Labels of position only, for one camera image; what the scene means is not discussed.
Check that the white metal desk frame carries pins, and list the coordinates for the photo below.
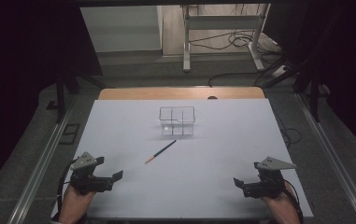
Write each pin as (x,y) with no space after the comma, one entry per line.
(186,40)

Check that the person's left hand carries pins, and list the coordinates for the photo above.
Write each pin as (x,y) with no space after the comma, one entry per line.
(76,200)

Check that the clear plastic organizer box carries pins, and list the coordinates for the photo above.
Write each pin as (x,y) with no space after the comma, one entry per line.
(177,122)

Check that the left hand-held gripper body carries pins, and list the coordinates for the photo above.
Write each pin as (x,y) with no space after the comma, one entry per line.
(83,182)

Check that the person's right hand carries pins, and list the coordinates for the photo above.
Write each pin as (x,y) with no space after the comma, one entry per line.
(280,202)

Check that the metal floor rail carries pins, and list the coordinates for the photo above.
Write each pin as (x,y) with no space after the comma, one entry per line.
(337,161)
(38,174)

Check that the dark curtain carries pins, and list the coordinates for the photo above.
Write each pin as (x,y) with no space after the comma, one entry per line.
(347,62)
(20,62)

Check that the white power strip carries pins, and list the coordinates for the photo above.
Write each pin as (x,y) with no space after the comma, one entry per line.
(280,71)

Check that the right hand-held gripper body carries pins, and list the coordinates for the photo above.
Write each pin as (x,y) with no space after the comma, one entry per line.
(267,186)

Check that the black metal stand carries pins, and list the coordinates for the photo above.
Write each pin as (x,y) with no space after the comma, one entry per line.
(61,99)
(314,96)

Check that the black rectangular floor frame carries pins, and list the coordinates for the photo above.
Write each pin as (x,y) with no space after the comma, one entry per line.
(69,133)

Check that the dark pencil with orange tip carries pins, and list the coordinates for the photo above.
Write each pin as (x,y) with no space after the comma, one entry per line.
(160,151)

